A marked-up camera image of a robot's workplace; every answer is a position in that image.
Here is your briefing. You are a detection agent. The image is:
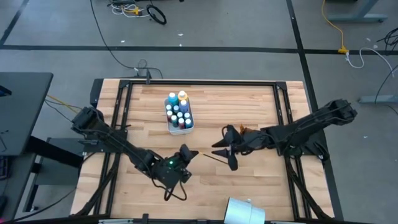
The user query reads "coiled black cable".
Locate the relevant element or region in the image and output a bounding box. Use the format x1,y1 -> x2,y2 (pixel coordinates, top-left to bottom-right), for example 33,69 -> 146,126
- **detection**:
146,4 -> 167,26

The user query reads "bundle of paint brushes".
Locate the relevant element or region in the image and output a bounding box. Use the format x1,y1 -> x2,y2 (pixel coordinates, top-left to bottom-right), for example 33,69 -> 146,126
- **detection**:
198,151 -> 230,165

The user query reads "yellow floor cable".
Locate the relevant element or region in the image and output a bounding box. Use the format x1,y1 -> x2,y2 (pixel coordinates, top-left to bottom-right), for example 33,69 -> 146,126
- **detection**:
320,0 -> 349,54

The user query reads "black clamp post with cable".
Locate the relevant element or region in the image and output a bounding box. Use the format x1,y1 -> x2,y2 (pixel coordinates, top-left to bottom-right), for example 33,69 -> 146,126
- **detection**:
136,58 -> 153,85

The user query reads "white and yellow cable bundle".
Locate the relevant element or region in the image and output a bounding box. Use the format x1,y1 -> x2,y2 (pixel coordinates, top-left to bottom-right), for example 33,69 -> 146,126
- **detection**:
110,1 -> 150,19

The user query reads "large teal paint bottle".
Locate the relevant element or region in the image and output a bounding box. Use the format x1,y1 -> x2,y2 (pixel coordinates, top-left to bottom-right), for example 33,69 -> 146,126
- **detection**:
167,91 -> 179,106

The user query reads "black side box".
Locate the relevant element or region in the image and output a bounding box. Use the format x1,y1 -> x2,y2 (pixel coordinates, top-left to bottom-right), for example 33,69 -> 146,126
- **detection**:
90,78 -> 104,109

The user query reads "black metal table frame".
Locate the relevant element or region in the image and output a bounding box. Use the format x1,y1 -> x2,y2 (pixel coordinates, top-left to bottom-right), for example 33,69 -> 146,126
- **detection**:
104,79 -> 312,219

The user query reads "white plastic bin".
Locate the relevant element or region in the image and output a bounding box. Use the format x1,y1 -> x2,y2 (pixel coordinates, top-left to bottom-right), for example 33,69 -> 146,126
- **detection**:
164,90 -> 195,136

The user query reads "silver bracket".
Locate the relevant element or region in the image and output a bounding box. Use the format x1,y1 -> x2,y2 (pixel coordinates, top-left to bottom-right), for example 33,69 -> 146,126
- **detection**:
98,218 -> 134,224

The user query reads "orange plastic cup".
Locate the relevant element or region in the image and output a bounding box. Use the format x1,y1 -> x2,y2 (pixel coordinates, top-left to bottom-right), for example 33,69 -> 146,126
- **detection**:
238,123 -> 259,135

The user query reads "black desk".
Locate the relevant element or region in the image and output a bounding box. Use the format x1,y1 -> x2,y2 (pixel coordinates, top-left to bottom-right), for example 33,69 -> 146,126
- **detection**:
0,72 -> 53,156

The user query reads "white paper towel roll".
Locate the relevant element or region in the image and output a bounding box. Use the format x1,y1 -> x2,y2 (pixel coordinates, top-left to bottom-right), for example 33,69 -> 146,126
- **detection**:
223,196 -> 266,224

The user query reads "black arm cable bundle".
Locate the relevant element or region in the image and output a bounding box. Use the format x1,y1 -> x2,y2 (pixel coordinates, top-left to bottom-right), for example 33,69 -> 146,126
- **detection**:
70,151 -> 122,218
284,155 -> 335,220

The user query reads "black cable tangle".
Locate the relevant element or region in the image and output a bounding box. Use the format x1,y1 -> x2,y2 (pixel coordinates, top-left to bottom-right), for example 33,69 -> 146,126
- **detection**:
376,27 -> 398,50

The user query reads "black desk leg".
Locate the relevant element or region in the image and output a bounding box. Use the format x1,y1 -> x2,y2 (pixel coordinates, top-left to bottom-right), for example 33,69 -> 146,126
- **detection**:
23,135 -> 85,214

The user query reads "long black floor cable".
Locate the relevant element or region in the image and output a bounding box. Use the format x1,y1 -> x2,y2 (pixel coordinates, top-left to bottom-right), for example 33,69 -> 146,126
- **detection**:
90,0 -> 164,79

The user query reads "grey desk foot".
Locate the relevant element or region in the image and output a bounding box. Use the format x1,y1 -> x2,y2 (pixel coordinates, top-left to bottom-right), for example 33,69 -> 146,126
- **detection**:
326,0 -> 389,24
357,95 -> 398,105

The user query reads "black keyboard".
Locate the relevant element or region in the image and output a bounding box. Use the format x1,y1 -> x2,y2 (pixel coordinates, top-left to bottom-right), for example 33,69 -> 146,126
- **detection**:
0,155 -> 10,180

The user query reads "white floor cable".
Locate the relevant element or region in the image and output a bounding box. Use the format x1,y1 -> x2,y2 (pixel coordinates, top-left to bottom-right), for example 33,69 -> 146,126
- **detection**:
344,47 -> 396,78

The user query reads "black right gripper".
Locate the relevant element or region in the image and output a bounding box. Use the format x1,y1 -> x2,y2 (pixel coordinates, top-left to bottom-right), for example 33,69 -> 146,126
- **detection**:
211,124 -> 271,172

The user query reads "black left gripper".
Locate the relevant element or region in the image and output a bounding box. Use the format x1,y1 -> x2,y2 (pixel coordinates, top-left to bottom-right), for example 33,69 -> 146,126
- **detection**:
154,143 -> 200,189

